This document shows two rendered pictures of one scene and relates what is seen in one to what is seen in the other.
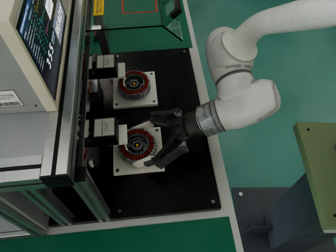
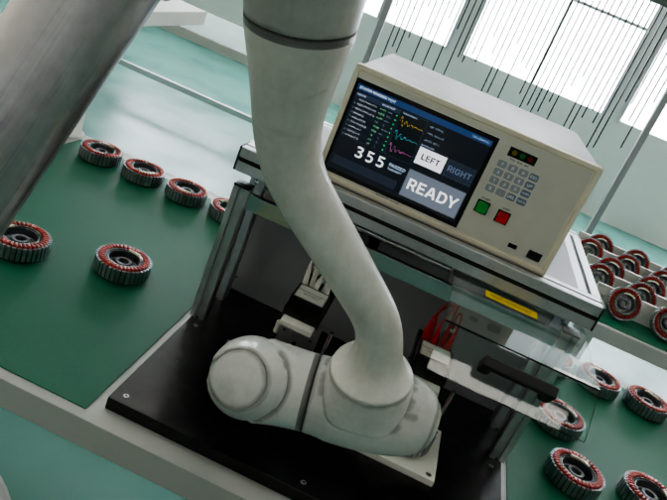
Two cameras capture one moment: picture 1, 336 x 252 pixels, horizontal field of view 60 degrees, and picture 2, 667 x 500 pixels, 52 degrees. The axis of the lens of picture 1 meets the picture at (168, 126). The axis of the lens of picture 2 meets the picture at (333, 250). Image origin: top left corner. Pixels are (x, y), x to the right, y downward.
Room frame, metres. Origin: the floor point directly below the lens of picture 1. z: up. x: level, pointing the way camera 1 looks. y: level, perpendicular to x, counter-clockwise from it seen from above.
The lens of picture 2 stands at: (0.62, -0.93, 1.47)
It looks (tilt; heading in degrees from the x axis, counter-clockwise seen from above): 22 degrees down; 101
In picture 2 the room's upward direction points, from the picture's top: 23 degrees clockwise
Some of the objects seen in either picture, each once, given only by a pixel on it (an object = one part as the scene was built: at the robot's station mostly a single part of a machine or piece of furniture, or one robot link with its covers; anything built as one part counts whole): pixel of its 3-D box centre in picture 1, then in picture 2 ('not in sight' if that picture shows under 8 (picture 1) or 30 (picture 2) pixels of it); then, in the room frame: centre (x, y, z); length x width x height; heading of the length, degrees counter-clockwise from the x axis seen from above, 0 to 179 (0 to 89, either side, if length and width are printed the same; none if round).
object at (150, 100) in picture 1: (134, 89); (397, 438); (0.66, 0.12, 0.78); 0.15 x 0.15 x 0.01; 6
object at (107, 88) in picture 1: (132, 121); (333, 411); (0.54, 0.12, 0.76); 0.64 x 0.47 x 0.02; 6
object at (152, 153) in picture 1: (137, 146); not in sight; (0.42, 0.09, 0.80); 0.11 x 0.11 x 0.04
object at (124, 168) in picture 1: (138, 150); not in sight; (0.42, 0.09, 0.78); 0.15 x 0.15 x 0.01; 6
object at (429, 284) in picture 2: (88, 65); (398, 269); (0.53, 0.20, 1.03); 0.62 x 0.01 x 0.03; 6
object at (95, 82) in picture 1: (91, 88); not in sight; (0.65, 0.26, 0.80); 0.08 x 0.05 x 0.06; 6
